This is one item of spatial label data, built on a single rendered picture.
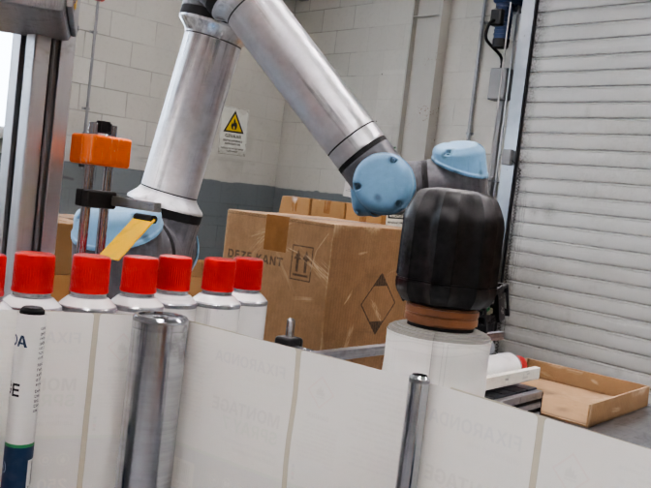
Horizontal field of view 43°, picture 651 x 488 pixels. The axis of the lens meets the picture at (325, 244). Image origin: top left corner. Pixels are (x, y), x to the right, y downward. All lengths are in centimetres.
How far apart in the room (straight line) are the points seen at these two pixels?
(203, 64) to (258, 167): 636
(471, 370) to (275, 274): 79
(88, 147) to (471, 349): 42
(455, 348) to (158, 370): 23
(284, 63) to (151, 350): 59
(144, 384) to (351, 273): 85
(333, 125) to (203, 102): 25
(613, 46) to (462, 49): 130
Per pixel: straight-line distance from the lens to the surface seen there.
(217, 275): 85
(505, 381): 136
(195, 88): 123
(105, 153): 84
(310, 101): 106
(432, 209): 65
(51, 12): 74
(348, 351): 112
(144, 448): 58
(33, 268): 73
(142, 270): 78
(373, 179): 102
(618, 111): 545
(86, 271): 75
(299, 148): 751
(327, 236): 134
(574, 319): 548
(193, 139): 123
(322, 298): 134
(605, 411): 154
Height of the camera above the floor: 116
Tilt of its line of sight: 3 degrees down
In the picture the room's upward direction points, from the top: 7 degrees clockwise
